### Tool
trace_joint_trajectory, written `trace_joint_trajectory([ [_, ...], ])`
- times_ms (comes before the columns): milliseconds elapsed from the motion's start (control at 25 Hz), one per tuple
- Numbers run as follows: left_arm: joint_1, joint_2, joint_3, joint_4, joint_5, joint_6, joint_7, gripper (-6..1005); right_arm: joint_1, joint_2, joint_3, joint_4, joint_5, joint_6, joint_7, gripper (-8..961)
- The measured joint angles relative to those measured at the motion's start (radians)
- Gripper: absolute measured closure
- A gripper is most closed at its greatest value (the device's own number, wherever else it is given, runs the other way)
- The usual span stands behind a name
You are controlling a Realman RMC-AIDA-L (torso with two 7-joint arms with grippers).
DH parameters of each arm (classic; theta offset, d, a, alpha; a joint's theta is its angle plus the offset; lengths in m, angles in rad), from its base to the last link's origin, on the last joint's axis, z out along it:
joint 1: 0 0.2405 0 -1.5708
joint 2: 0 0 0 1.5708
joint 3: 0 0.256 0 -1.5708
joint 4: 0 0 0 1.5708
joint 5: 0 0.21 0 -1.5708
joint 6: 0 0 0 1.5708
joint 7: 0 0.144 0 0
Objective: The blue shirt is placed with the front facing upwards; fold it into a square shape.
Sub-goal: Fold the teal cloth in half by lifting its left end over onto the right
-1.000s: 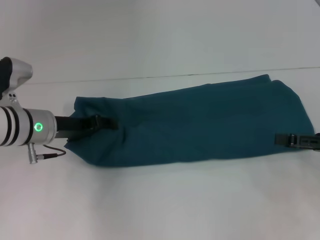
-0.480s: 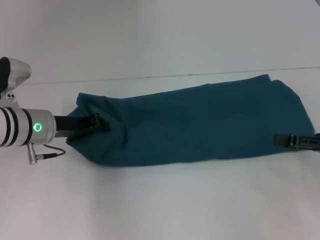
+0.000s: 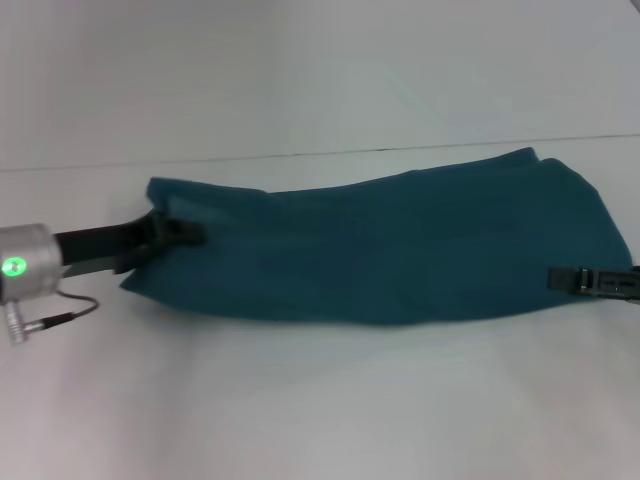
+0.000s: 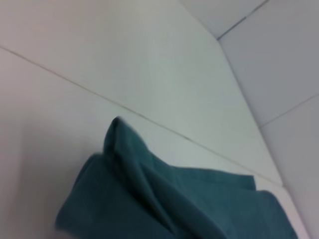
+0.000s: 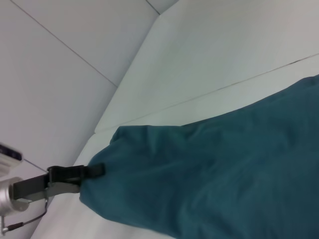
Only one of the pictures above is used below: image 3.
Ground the teal blue printed T-shirt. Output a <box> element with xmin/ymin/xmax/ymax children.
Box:
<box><xmin>118</xmin><ymin>147</ymin><xmax>640</xmax><ymax>329</ymax></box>

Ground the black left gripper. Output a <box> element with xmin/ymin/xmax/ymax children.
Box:
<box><xmin>52</xmin><ymin>209</ymin><xmax>208</xmax><ymax>277</ymax></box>

